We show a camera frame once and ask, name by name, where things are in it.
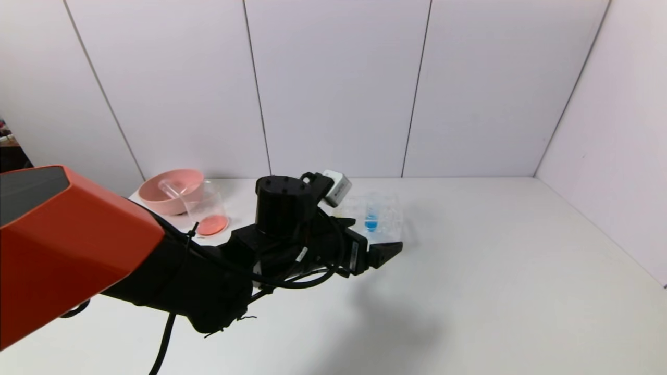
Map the black camera cable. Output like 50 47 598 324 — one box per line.
250 172 347 290

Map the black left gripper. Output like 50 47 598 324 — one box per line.
312 216 403 278

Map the test tube with blue pigment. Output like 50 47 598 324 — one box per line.
364 194 379 233

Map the clear plastic beaker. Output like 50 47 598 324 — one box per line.
181 181 230 239

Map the test tube with red pigment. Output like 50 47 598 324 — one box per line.
158 178 184 199

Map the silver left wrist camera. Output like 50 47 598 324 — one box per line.
322 170 353 208

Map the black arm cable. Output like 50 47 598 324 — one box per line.
148 311 179 375

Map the pink plastic bowl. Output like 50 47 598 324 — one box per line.
139 169 205 216

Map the clear acrylic test tube rack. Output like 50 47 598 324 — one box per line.
333 193 405 244

